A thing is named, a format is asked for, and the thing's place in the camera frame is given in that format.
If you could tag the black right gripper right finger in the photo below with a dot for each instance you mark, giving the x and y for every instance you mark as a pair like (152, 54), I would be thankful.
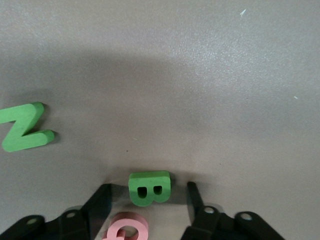
(212, 225)

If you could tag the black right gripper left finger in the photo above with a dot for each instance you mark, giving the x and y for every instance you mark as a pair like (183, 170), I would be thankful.
(75, 225)

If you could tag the pink letter Q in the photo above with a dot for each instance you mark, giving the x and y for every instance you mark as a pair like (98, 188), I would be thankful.
(125, 225)

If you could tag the green capital letter B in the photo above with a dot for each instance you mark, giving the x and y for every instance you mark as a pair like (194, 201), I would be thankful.
(150, 181)

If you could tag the green capital letter N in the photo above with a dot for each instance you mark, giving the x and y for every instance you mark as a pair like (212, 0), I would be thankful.
(22, 130)

